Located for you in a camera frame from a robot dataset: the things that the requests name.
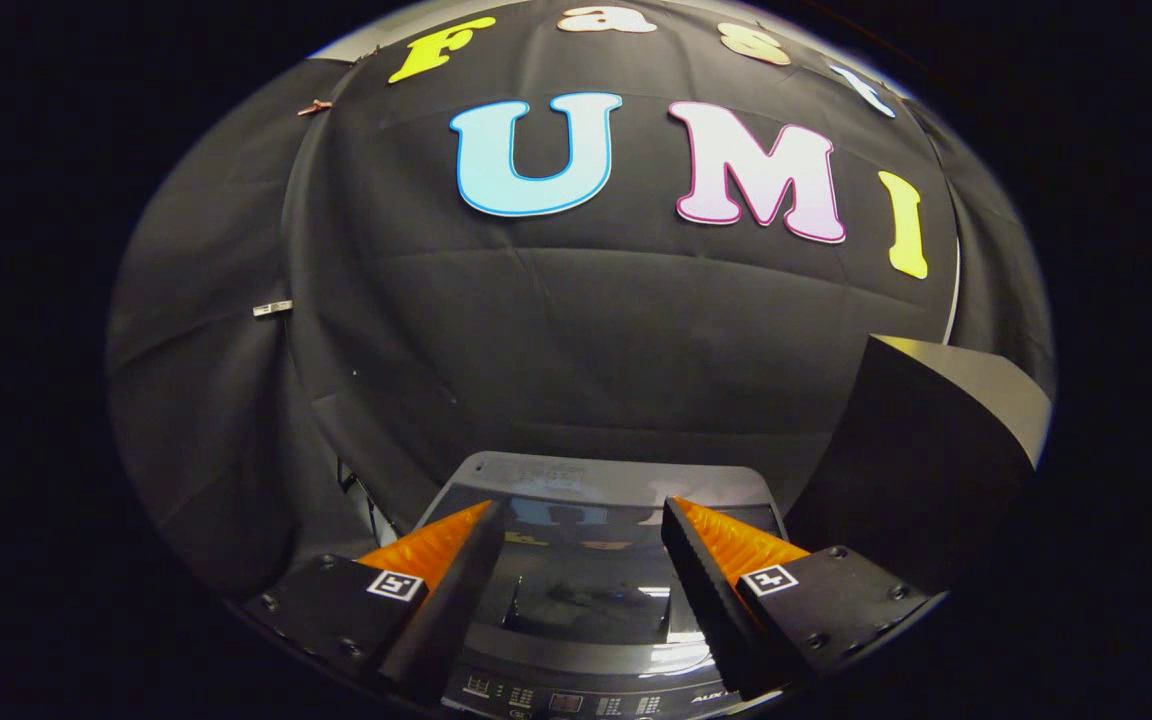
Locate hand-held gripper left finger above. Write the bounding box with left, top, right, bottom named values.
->
left=241, top=500, right=509, bottom=706

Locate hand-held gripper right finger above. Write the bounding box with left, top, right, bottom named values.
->
left=661, top=496, right=937, bottom=701

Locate grey washing machine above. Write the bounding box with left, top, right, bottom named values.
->
left=414, top=450, right=789, bottom=720

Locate beige cabinet with brown top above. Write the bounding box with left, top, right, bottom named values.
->
left=784, top=335, right=1052, bottom=601

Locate black backdrop cloth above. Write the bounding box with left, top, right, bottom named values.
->
left=106, top=0, right=1057, bottom=601

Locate grey cable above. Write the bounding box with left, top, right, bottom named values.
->
left=941, top=235, right=965, bottom=346

